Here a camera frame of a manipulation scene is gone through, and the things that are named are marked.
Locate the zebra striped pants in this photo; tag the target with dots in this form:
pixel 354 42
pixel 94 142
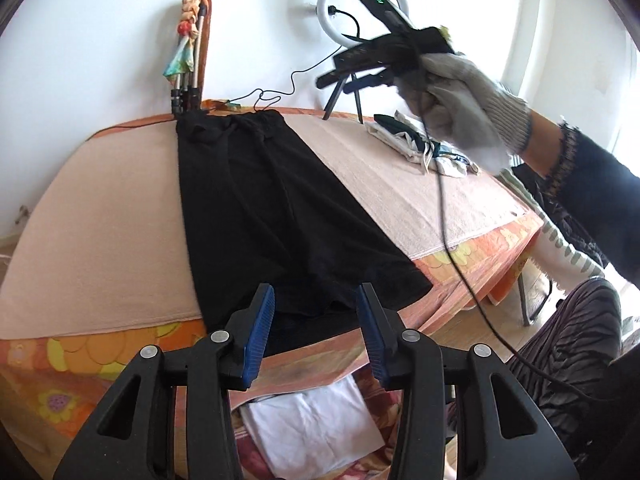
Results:
pixel 565 340

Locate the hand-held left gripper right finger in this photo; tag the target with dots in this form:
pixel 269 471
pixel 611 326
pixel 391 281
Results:
pixel 372 335

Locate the dark green folded garment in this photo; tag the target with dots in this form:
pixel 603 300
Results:
pixel 395 122

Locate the white cloth sheet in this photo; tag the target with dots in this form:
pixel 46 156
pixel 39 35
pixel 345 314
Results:
pixel 310 425

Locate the person's right hand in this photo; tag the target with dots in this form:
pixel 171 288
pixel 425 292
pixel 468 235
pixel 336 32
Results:
pixel 460 105

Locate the folded silver tripod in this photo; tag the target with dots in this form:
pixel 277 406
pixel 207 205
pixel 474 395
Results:
pixel 192 85

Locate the colourful patterned cloth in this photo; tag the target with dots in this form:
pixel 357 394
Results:
pixel 182 55

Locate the orange cloth strip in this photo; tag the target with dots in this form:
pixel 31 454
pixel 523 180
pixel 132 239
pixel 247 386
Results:
pixel 206 45

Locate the white folded garment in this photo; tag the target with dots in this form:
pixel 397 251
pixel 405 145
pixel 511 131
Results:
pixel 452 165

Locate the small colourful cloth scrap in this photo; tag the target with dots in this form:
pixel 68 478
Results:
pixel 232 105

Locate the green striped white pillow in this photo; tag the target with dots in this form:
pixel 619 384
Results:
pixel 555 250

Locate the person's right forearm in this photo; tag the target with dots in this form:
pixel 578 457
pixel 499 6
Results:
pixel 590 175

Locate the metal chair frame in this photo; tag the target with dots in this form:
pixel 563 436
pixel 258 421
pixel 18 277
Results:
pixel 522 290

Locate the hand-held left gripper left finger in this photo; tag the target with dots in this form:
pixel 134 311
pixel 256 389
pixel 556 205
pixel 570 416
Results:
pixel 260 330

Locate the beige towel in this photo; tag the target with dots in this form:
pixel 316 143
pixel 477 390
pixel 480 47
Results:
pixel 100 235

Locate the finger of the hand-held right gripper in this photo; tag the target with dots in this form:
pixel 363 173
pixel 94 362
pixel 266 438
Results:
pixel 340 80
pixel 355 57

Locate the black shorts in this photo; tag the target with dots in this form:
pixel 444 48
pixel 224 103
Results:
pixel 250 210

